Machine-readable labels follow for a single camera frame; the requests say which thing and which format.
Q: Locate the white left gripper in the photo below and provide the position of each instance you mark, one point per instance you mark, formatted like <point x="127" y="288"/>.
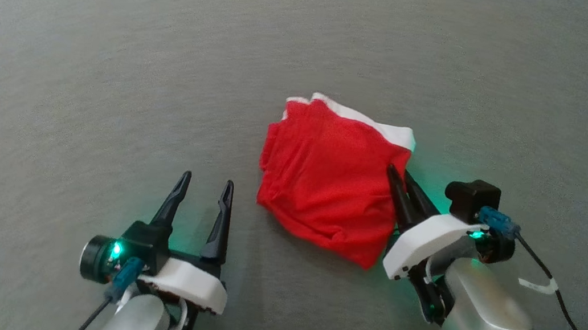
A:
<point x="191" y="283"/>

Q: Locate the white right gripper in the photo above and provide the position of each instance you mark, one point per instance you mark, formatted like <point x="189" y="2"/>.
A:
<point x="427" y="241"/>

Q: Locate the red basketball shorts white band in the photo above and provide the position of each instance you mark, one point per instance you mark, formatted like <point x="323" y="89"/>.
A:
<point x="326" y="181"/>

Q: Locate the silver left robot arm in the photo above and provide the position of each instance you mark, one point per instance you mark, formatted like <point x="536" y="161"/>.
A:
<point x="133" y="326"/>

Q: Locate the grey sofa seat cushion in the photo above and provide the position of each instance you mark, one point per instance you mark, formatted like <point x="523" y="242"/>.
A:
<point x="107" y="104"/>

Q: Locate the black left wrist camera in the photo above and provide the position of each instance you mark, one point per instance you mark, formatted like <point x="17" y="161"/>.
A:
<point x="148" y="242"/>

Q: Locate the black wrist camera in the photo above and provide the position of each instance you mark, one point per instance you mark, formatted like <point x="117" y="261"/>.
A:
<point x="470" y="198"/>
<point x="148" y="242"/>

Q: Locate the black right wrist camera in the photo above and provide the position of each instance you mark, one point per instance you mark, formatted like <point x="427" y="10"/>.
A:
<point x="470" y="198"/>

